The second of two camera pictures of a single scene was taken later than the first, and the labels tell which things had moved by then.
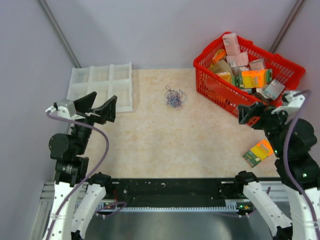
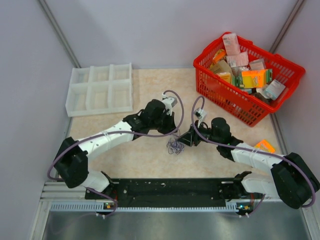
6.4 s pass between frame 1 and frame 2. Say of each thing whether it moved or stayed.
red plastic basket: stayed
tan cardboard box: stayed
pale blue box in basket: stayed
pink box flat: stayed
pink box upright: stayed
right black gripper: moved
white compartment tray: stayed
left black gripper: moved
